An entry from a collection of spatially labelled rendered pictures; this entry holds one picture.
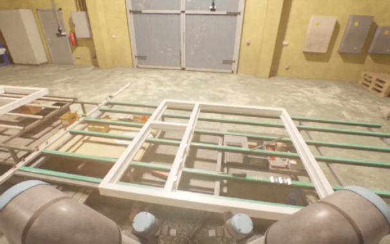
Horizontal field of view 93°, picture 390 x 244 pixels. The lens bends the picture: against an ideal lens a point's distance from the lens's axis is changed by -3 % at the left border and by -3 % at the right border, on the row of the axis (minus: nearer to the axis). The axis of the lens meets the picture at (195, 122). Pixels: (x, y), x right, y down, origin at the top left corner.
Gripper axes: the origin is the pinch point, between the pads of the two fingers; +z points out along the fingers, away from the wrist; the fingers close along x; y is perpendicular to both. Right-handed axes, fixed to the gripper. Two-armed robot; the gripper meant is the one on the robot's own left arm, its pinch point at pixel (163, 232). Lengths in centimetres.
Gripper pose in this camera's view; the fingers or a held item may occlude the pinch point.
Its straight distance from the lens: 131.3
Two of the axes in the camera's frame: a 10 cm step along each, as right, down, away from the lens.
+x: -9.8, 0.0, 1.9
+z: 1.5, 6.1, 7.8
